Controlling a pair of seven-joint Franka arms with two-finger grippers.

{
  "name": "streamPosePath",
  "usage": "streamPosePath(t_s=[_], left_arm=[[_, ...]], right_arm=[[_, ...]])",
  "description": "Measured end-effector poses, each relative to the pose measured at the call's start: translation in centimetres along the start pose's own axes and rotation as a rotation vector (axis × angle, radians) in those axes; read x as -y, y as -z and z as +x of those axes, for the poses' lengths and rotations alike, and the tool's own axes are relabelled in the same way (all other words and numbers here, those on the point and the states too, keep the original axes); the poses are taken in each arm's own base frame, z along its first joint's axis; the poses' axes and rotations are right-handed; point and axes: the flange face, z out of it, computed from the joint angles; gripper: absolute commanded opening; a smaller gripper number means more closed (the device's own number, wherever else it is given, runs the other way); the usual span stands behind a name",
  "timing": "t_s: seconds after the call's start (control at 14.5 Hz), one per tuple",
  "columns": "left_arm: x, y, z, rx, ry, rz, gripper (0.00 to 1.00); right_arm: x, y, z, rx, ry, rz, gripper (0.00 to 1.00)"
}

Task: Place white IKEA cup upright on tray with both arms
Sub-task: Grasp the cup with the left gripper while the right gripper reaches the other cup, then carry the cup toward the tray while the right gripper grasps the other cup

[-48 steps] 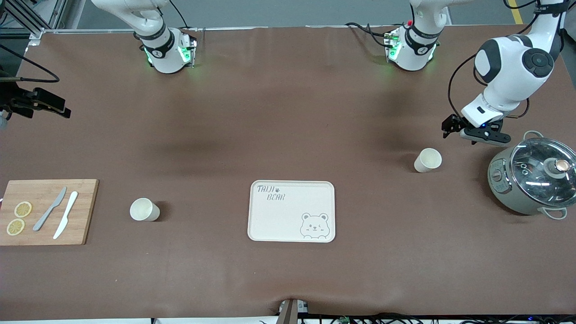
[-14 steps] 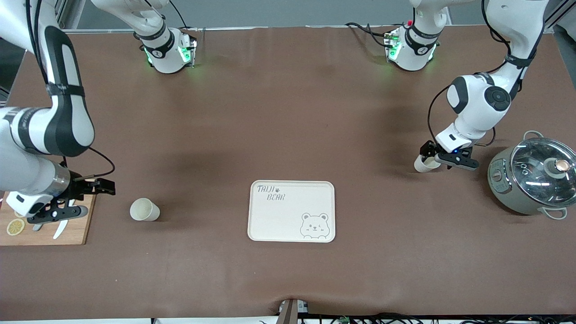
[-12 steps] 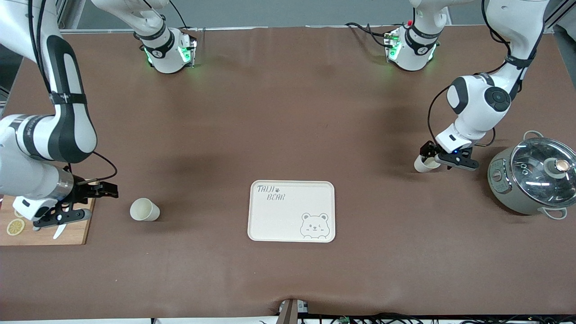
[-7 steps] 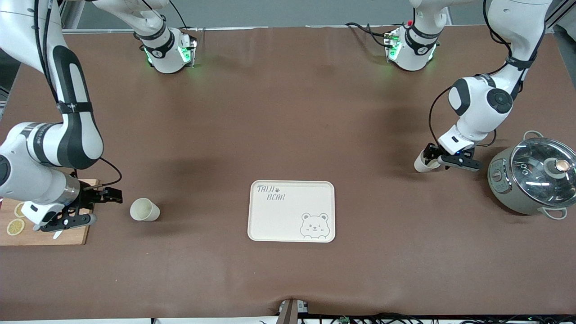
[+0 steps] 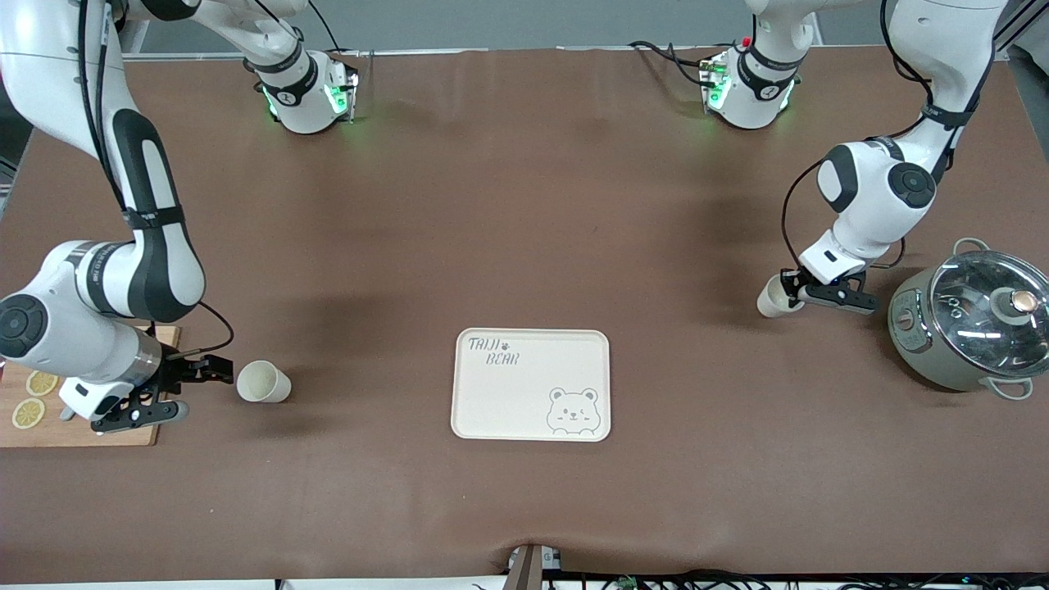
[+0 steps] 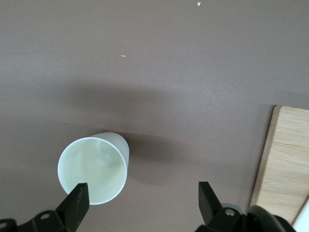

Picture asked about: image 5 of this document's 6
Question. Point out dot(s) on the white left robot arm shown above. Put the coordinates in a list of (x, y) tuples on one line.
[(877, 192)]

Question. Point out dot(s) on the white IKEA cup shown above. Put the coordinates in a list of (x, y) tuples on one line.
[(769, 301), (261, 382)]

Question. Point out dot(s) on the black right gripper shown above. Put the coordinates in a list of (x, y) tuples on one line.
[(182, 368)]

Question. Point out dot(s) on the glass pot lid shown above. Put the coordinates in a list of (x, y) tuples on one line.
[(975, 319)]

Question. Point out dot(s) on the aluminium frame profile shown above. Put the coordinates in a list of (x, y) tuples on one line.
[(1020, 24)]

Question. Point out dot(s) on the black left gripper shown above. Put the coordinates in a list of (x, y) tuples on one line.
[(792, 281)]

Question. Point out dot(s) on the grey pot with glass lid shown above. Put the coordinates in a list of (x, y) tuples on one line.
[(922, 352)]

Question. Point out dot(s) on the wooden cutting board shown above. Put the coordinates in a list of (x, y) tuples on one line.
[(33, 438)]

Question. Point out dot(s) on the metal table edge bracket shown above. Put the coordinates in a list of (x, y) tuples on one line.
[(529, 569)]

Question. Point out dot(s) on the lemon slice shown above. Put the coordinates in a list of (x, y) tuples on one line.
[(29, 414), (41, 385)]

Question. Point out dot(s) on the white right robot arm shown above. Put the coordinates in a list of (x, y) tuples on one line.
[(147, 246)]

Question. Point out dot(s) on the cream bear print tray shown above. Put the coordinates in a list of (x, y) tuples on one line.
[(524, 393)]

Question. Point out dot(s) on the brown table cover mat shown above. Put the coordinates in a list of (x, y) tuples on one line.
[(524, 205)]

